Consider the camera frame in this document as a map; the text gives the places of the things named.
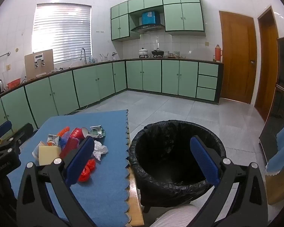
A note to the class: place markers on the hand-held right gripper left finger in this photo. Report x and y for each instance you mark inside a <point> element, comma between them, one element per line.
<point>81,158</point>

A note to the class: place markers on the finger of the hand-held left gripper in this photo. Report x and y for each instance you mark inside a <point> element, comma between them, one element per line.
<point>2,128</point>
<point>22,133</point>

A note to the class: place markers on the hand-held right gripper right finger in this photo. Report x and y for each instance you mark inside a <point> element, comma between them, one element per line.
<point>204,160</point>

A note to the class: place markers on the red plastic bag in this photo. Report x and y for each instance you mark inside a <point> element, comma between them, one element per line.
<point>88,166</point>

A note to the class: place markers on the white tissue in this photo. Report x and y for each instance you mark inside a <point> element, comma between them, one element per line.
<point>99,149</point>

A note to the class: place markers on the blue plastic bag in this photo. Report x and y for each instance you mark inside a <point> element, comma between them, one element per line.
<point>64,140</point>

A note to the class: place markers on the red paper cup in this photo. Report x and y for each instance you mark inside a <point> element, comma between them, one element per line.
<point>77,133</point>

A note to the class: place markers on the small crushed drink carton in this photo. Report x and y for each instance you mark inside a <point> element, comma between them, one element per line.
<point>52,138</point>

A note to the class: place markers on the green foil packet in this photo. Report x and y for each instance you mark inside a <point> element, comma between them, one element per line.
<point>97,131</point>

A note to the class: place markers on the pale yellow paper box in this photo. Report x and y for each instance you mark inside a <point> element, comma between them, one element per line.
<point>48,155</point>

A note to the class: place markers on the trash bin with black bag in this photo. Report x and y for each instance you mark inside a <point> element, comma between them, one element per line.
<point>156,182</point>

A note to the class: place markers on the blue scalloped table mat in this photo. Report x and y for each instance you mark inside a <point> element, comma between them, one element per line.
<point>108,170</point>

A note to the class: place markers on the metal electric kettle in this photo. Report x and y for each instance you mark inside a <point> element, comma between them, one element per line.
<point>0,86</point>

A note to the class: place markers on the red plastic basin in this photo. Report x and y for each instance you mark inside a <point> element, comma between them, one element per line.
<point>13,84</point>

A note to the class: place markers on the green cabinet drawer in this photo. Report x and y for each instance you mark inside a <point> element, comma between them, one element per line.
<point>207,82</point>
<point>206,94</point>
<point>208,69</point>

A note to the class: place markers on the chrome kitchen faucet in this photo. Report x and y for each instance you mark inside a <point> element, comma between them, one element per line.
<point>84,56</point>

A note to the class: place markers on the green base cabinet run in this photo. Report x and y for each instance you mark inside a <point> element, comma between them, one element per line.
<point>151,75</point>

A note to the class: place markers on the utensil holder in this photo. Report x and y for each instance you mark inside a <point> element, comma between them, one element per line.
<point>105,58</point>

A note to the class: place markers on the black glass cabinet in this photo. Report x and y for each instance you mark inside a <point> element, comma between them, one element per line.
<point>281,87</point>

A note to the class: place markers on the white window blind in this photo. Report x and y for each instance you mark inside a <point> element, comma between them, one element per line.
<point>61,33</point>

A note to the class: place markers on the orange thermos flask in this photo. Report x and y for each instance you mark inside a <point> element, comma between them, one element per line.
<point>218,53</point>

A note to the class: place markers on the clear glass jar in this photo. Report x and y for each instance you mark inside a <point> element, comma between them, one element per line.
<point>176,54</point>

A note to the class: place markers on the plain wooden door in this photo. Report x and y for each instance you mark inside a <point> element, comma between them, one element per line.
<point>267,63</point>

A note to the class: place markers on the black wok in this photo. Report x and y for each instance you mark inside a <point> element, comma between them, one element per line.
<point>157,52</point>

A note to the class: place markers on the white cooking pot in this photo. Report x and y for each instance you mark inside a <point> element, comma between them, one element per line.
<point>143,52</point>

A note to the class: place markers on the range hood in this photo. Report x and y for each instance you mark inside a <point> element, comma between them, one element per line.
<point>146,28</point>

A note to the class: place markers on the blue appliance box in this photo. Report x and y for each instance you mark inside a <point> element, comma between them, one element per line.
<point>150,17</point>

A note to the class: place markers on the metal towel rail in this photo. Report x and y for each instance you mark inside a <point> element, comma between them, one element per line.
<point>1,56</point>

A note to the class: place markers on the white bracket on board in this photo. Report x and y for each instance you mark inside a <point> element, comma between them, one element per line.
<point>39,60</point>

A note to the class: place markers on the green wall cabinet unit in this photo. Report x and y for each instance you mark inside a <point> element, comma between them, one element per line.
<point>184,16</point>

